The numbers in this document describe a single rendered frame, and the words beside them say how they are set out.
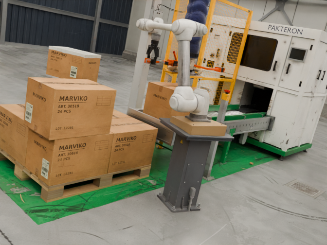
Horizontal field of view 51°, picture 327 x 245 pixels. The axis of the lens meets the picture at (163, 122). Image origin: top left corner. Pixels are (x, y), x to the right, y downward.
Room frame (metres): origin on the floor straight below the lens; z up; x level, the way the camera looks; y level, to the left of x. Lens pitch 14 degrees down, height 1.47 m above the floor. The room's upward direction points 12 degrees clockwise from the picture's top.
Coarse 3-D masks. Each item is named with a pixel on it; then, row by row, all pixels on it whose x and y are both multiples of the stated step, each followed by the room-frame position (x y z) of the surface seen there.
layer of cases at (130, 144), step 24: (0, 120) 3.07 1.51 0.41; (120, 120) 3.44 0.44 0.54; (0, 144) 3.04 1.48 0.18; (24, 144) 2.77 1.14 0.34; (48, 144) 2.54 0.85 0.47; (72, 144) 2.62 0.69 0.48; (96, 144) 2.81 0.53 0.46; (120, 144) 3.03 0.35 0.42; (144, 144) 3.29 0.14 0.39; (48, 168) 2.51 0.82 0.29; (72, 168) 2.64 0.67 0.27; (96, 168) 2.85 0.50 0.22; (120, 168) 3.07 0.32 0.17
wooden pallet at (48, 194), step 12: (0, 156) 3.07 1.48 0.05; (24, 168) 2.74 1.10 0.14; (132, 168) 3.20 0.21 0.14; (144, 168) 3.34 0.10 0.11; (36, 180) 2.60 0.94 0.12; (84, 180) 2.75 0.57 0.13; (96, 180) 2.93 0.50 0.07; (108, 180) 2.97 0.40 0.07; (120, 180) 3.13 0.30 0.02; (132, 180) 3.23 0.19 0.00; (48, 192) 2.49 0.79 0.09; (60, 192) 2.58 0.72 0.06; (72, 192) 2.69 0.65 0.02; (84, 192) 2.77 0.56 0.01
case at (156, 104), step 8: (152, 88) 3.74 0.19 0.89; (160, 88) 3.67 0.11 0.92; (168, 88) 3.61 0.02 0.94; (192, 88) 3.95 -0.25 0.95; (152, 96) 3.73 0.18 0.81; (160, 96) 3.66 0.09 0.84; (168, 96) 3.59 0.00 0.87; (152, 104) 3.72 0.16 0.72; (160, 104) 3.65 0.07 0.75; (168, 104) 3.58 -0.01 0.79; (144, 112) 3.78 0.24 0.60; (152, 112) 3.70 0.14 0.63; (160, 112) 3.63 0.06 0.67; (168, 112) 3.57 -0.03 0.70; (176, 112) 3.61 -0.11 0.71; (184, 112) 3.73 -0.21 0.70
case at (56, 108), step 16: (32, 80) 2.65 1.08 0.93; (48, 80) 2.72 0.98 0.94; (64, 80) 2.86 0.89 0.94; (80, 80) 3.02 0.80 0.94; (32, 96) 2.63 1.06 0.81; (48, 96) 2.49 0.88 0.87; (64, 96) 2.51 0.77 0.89; (80, 96) 2.63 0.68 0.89; (96, 96) 2.75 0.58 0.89; (112, 96) 2.89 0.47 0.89; (32, 112) 2.62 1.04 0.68; (48, 112) 2.48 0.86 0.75; (64, 112) 2.53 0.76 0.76; (80, 112) 2.64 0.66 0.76; (96, 112) 2.77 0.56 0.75; (112, 112) 2.91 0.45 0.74; (32, 128) 2.60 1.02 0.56; (48, 128) 2.46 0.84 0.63; (64, 128) 2.54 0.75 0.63; (80, 128) 2.66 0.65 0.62; (96, 128) 2.79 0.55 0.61
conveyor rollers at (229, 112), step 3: (210, 111) 4.97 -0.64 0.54; (213, 111) 4.96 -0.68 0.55; (216, 111) 5.02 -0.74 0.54; (228, 111) 5.21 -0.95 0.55; (231, 111) 5.27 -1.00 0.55; (234, 111) 5.34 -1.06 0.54; (237, 111) 5.40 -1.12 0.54; (207, 114) 4.68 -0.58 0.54; (210, 114) 4.75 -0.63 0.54; (213, 114) 4.74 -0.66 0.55; (216, 114) 4.81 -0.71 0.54; (225, 114) 4.93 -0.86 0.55; (228, 114) 4.99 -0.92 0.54; (231, 114) 5.06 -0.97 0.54; (234, 114) 5.13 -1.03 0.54
